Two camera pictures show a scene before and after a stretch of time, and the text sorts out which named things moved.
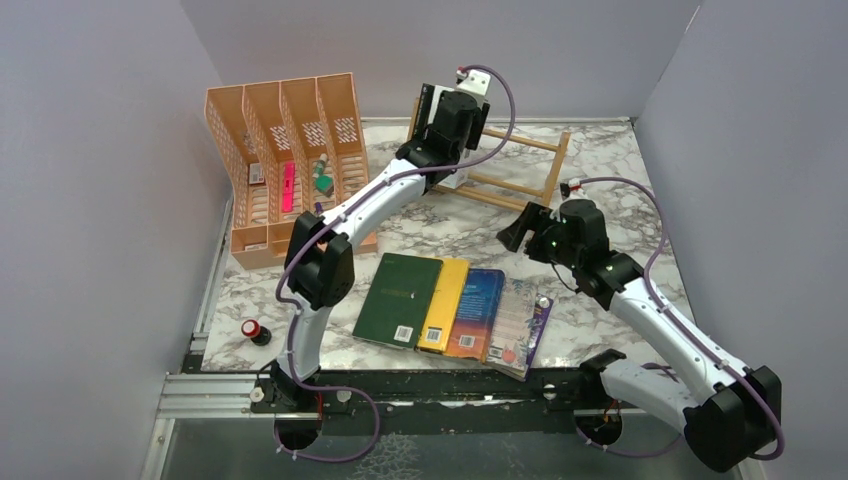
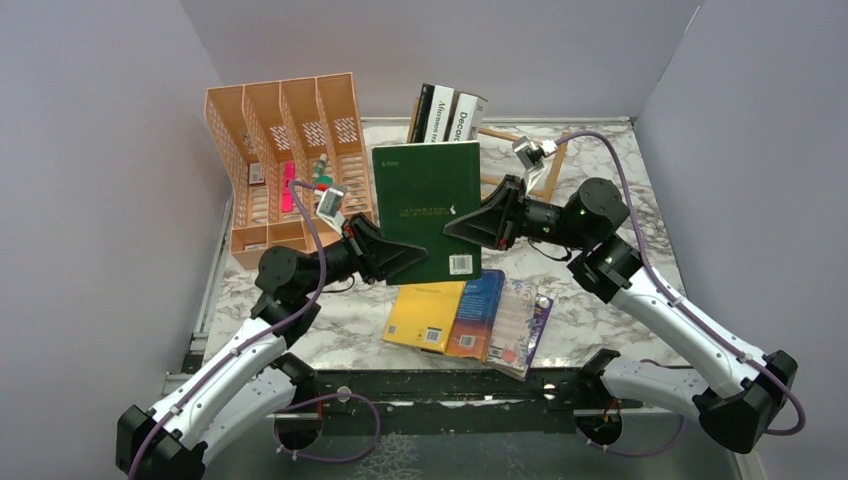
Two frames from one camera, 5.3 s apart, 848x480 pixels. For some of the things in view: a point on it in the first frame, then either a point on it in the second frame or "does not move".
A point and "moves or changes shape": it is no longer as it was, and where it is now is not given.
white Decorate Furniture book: (459, 177) moves or changes shape
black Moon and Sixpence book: (424, 110) does not move
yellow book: (444, 306) does not move
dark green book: (399, 300) -> (421, 190)
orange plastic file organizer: (280, 147) does not move
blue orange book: (477, 313) does not move
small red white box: (255, 174) does not move
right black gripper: (537, 218) -> (482, 226)
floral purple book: (520, 322) does not move
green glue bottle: (323, 182) does not move
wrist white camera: (475, 82) -> (328, 209)
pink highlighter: (288, 188) does not move
